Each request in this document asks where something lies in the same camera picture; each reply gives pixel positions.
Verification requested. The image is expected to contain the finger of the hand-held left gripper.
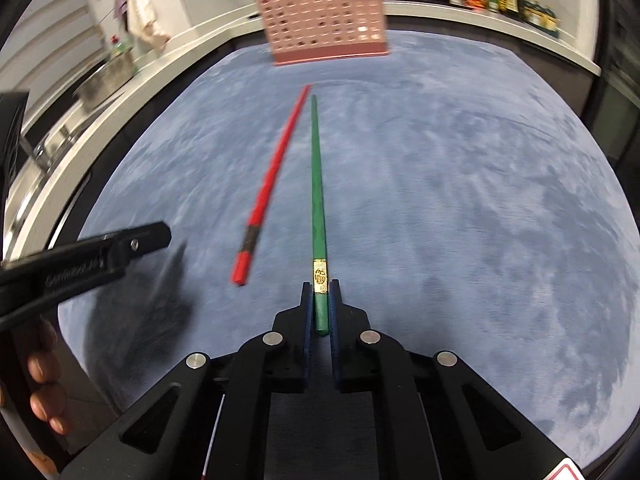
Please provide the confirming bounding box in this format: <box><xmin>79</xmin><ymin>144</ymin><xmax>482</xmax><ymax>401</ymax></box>
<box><xmin>0</xmin><ymin>220</ymin><xmax>172</xmax><ymax>332</ymax></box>

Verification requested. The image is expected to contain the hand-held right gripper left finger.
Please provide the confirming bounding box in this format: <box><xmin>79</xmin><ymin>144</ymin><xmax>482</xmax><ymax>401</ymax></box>
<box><xmin>57</xmin><ymin>282</ymin><xmax>316</xmax><ymax>480</ymax></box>

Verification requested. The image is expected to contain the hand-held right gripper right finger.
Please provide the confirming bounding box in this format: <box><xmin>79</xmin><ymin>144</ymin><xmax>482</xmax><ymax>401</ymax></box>
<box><xmin>330</xmin><ymin>280</ymin><xmax>571</xmax><ymax>480</ymax></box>

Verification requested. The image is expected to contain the green chopstick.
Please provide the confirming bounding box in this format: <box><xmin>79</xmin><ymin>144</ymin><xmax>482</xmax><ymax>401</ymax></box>
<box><xmin>310</xmin><ymin>94</ymin><xmax>332</xmax><ymax>336</ymax></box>

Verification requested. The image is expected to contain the red chopstick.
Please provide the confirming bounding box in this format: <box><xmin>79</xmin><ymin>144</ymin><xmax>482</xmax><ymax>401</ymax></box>
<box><xmin>230</xmin><ymin>85</ymin><xmax>312</xmax><ymax>287</ymax></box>

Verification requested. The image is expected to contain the pink plastic utensil basket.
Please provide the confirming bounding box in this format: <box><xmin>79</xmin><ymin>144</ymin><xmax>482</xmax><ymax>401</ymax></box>
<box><xmin>249</xmin><ymin>0</ymin><xmax>390</xmax><ymax>67</ymax></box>

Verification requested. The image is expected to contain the person's left hand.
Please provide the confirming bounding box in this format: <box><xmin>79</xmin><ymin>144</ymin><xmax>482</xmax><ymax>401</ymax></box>
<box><xmin>25</xmin><ymin>320</ymin><xmax>72</xmax><ymax>436</ymax></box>

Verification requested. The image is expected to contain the steel faucet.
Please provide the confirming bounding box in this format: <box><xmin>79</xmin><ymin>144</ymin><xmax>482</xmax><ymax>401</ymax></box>
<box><xmin>31</xmin><ymin>127</ymin><xmax>68</xmax><ymax>168</ymax></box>

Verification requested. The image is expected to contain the steel sink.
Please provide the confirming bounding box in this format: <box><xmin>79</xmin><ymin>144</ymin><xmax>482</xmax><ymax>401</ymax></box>
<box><xmin>7</xmin><ymin>110</ymin><xmax>86</xmax><ymax>226</ymax></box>

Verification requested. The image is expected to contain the white window blind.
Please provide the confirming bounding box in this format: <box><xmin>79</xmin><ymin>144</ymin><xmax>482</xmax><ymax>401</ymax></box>
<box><xmin>0</xmin><ymin>7</ymin><xmax>108</xmax><ymax>128</ymax></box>

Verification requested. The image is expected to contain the steel pot near sink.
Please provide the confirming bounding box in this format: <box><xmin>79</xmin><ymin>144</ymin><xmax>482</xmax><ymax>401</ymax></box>
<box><xmin>75</xmin><ymin>52</ymin><xmax>138</xmax><ymax>111</ymax></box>

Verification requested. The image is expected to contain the blue fluffy mat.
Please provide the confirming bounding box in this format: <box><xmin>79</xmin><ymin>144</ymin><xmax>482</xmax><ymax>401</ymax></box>
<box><xmin>57</xmin><ymin>30</ymin><xmax>640</xmax><ymax>471</ymax></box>

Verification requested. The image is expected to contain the white hanging cloth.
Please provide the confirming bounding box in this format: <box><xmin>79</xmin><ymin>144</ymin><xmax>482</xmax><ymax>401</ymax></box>
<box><xmin>127</xmin><ymin>0</ymin><xmax>171</xmax><ymax>51</ymax></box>

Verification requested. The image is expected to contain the tray of small jars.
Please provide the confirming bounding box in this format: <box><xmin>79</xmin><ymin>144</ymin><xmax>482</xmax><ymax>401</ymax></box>
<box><xmin>522</xmin><ymin>0</ymin><xmax>560</xmax><ymax>37</ymax></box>

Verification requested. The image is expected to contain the glass sliding door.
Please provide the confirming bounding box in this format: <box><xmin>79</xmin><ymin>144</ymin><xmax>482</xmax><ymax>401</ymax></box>
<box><xmin>595</xmin><ymin>0</ymin><xmax>640</xmax><ymax>171</ymax></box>

